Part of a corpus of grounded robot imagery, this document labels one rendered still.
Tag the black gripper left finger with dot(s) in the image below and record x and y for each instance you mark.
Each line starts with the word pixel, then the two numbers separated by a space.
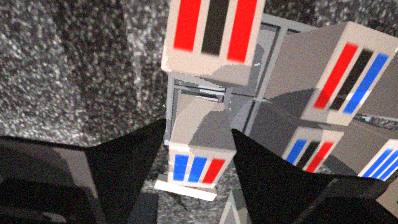
pixel 111 174

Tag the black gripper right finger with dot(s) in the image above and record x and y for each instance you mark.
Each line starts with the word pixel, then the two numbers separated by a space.
pixel 277 192

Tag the white flat bar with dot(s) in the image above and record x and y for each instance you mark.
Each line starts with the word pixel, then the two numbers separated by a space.
pixel 198 192

